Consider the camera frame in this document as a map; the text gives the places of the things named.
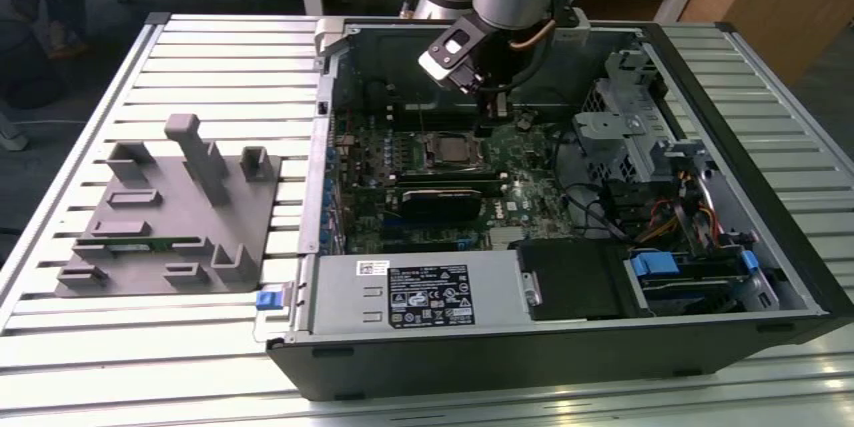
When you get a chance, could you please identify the CPU socket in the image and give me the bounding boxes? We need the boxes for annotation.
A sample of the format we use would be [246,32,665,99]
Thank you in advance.
[417,130,492,171]

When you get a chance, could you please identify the black RAM slot row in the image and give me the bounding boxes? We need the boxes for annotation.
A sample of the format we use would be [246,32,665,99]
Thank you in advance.
[392,102,478,131]
[397,172,501,186]

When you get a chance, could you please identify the silver perforated drive cage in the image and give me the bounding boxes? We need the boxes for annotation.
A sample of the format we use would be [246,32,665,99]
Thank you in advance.
[569,46,676,183]

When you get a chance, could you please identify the grey round fan shroud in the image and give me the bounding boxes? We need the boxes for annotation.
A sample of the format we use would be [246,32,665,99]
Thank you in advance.
[550,139,605,193]

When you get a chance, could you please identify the green motherboard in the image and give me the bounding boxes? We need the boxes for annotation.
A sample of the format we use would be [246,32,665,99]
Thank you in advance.
[329,109,576,254]

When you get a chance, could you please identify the black graphics card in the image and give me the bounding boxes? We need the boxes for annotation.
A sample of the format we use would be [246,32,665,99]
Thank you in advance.
[397,187,482,222]

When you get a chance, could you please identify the silver chipset heatsink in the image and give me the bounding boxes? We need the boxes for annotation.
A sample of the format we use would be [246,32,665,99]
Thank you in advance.
[489,225,529,249]

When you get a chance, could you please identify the black expansion slot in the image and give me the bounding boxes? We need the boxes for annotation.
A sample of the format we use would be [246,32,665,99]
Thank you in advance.
[380,238,492,254]

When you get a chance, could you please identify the wooden cabinet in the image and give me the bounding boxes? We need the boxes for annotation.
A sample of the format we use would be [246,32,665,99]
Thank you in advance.
[679,0,854,86]

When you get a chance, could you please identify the black plastic drive cover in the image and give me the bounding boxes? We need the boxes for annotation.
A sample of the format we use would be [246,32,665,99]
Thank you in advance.
[513,239,652,322]

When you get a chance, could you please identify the blue disk carrier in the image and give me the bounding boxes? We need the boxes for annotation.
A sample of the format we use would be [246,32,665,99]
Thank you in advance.
[629,250,680,279]

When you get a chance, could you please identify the silver power supply unit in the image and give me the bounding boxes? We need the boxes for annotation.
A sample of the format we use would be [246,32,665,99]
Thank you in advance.
[286,250,538,337]

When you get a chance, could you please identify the blue case release latch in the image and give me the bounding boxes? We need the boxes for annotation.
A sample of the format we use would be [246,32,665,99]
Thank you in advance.
[256,285,286,309]

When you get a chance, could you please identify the metal disk bay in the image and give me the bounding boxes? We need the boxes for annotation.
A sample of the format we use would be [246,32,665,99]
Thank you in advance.
[619,234,781,318]

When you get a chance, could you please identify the grey parts rack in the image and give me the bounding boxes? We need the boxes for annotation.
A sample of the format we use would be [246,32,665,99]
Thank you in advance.
[53,113,282,297]

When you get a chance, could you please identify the black open PC case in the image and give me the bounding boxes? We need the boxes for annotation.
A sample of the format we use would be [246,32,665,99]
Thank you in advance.
[264,15,854,402]

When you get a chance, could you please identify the grey stand foot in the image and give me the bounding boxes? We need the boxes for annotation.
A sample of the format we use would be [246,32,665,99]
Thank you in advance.
[0,109,29,151]

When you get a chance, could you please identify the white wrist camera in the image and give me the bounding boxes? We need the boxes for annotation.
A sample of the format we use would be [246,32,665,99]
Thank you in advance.
[417,15,494,93]

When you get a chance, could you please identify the coloured power wires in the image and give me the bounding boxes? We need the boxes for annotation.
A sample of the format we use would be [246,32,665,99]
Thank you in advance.
[632,171,728,251]

